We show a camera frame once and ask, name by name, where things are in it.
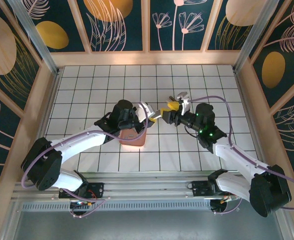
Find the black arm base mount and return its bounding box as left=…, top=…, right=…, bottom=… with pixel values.
left=186, top=180, right=238, bottom=201
left=58, top=182, right=105, bottom=201

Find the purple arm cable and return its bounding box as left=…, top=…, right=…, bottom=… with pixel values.
left=20, top=101, right=150, bottom=219
left=189, top=95, right=294, bottom=216

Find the black electronics box with wires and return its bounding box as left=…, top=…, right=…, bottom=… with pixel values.
left=69, top=199, right=94, bottom=213
left=209, top=199, right=229, bottom=215

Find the aluminium side rail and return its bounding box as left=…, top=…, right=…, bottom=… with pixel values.
left=233, top=71, right=269, bottom=176
left=35, top=71, right=62, bottom=161

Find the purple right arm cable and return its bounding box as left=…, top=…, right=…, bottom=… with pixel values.
left=189, top=95, right=294, bottom=216

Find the perforated metal cable tray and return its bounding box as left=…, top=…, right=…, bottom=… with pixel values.
left=21, top=201, right=280, bottom=212

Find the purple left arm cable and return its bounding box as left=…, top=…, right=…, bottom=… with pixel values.
left=20, top=101, right=150, bottom=219

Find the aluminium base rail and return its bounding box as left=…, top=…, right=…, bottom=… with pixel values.
left=11, top=172, right=283, bottom=201

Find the pink plastic tray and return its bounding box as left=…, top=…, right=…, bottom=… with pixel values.
left=118, top=128, right=148, bottom=149

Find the aluminium corner post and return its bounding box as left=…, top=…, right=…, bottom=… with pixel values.
left=8, top=0, right=60, bottom=76
left=233, top=0, right=288, bottom=73

